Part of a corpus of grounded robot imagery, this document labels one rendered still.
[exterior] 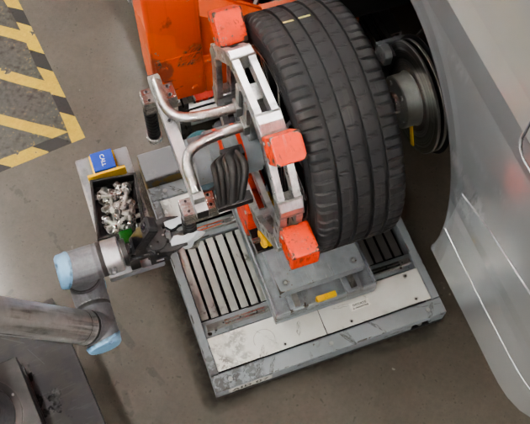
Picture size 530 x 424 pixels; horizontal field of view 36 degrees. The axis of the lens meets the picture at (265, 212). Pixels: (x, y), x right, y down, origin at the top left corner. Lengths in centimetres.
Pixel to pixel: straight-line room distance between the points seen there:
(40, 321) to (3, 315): 12
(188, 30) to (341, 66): 63
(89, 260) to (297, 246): 51
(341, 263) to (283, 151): 95
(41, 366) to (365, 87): 130
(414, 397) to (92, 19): 200
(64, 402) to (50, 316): 62
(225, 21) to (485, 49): 73
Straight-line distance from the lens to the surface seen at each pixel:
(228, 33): 208
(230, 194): 192
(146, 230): 199
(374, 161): 193
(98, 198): 246
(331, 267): 270
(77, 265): 205
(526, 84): 152
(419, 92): 222
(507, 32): 154
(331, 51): 194
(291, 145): 182
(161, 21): 235
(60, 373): 255
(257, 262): 278
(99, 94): 335
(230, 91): 236
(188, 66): 253
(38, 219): 311
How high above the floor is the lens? 270
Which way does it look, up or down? 63 degrees down
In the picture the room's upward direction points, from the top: 2 degrees clockwise
